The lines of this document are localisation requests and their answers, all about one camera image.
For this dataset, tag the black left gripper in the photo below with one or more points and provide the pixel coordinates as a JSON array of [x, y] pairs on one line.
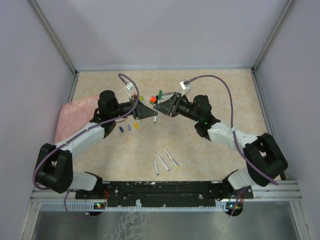
[[140, 111]]

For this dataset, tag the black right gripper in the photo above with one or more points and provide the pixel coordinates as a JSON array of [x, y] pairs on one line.
[[170, 107]]

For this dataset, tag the light green capped marker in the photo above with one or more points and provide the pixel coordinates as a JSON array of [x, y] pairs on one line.
[[142, 99]]

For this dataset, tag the grey blue capped marker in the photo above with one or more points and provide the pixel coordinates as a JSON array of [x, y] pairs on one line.
[[163, 162]]

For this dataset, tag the yellow capped white marker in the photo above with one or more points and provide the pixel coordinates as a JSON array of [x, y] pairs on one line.
[[171, 158]]

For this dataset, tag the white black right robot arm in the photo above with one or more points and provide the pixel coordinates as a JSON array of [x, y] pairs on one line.
[[264, 160]]

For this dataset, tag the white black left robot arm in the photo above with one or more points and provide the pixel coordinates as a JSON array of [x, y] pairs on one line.
[[54, 166]]

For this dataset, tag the grey purple pen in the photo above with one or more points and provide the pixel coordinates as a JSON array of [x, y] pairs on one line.
[[167, 94]]

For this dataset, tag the orange highlighter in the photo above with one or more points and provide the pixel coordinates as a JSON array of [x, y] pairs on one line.
[[153, 100]]

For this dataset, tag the pink cloth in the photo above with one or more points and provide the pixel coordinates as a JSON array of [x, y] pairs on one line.
[[74, 116]]

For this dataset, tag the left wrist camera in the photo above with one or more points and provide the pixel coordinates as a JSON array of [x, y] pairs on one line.
[[128, 88]]

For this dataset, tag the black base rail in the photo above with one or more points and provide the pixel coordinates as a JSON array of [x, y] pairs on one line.
[[160, 193]]

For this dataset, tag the aluminium frame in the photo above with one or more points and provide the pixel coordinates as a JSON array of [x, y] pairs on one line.
[[219, 46]]

